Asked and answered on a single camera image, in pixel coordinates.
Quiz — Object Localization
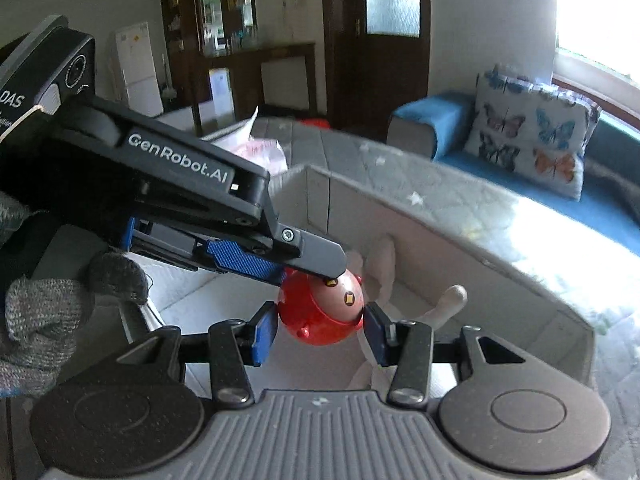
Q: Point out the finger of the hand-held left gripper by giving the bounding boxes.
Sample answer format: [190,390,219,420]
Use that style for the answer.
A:
[132,230,288,287]
[264,210,349,281]

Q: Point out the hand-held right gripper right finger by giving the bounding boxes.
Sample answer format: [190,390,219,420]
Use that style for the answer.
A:
[363,303,527,409]

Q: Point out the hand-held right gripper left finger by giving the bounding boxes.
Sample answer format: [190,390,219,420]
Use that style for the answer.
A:
[116,302,279,407]

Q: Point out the red round studded toy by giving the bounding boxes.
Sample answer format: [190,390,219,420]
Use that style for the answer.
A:
[276,266,367,347]

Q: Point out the white cardboard box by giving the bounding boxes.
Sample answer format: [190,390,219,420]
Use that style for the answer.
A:
[120,164,597,402]

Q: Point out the person's left hand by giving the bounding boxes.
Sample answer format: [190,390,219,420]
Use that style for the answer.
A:
[0,191,152,402]

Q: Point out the white plush toy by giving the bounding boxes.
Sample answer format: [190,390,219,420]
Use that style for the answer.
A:
[345,239,469,391]

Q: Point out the white paper sheet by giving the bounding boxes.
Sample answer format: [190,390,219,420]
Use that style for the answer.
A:
[208,67,237,122]

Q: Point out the pink and white plastic bag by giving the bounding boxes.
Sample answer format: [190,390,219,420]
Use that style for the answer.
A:
[200,106,289,177]

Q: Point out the white refrigerator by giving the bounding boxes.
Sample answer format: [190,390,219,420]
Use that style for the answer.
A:
[114,21,166,117]

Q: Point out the dark wooden cabinet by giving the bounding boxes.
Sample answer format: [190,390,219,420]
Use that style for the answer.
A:
[159,0,319,137]

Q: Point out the dark wooden door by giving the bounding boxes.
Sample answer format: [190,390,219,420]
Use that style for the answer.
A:
[320,0,432,147]

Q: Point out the butterfly print pillow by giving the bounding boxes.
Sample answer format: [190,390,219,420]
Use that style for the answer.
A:
[462,64,602,202]

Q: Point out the blue sofa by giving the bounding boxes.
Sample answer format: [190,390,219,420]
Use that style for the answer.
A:
[387,90,640,257]

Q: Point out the bright window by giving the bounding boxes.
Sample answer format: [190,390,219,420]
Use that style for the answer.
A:
[552,0,640,86]

